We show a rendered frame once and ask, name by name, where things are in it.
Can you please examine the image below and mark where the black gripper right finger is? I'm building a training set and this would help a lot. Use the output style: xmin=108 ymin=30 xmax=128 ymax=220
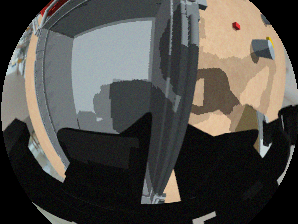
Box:
xmin=173 ymin=124 xmax=259 ymax=201

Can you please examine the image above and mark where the grey cylinder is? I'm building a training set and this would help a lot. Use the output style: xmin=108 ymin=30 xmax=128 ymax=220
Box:
xmin=261 ymin=14 xmax=271 ymax=26
xmin=251 ymin=39 xmax=275 ymax=60

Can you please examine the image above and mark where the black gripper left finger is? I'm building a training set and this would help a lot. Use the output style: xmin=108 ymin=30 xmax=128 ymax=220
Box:
xmin=57 ymin=113 xmax=153 ymax=204

